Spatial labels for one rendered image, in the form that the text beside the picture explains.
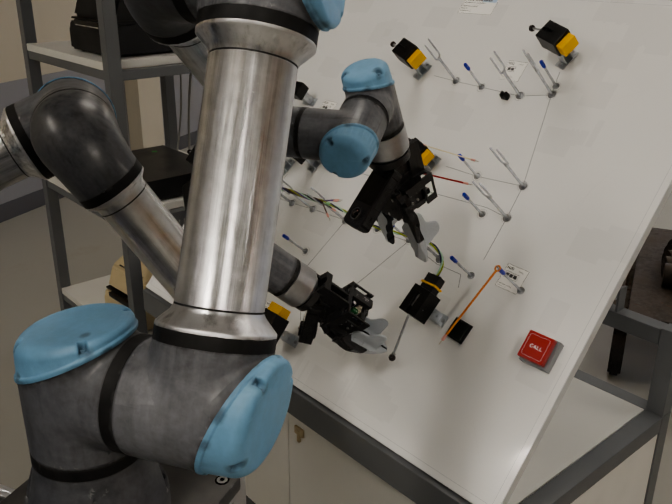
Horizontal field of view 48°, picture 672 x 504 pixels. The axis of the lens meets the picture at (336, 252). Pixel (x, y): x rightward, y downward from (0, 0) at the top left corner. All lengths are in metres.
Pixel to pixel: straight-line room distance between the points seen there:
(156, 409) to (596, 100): 1.13
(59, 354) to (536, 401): 0.85
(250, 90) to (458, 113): 1.05
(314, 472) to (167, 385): 1.08
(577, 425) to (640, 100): 0.68
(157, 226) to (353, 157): 0.28
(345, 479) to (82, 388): 1.00
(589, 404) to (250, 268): 1.21
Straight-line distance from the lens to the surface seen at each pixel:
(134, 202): 1.03
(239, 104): 0.68
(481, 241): 1.49
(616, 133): 1.51
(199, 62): 0.90
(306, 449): 1.72
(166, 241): 1.06
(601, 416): 1.74
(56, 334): 0.75
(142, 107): 6.39
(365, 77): 1.11
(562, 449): 1.61
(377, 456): 1.45
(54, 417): 0.75
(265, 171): 0.68
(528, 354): 1.32
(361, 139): 1.04
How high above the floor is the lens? 1.73
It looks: 22 degrees down
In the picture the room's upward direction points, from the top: straight up
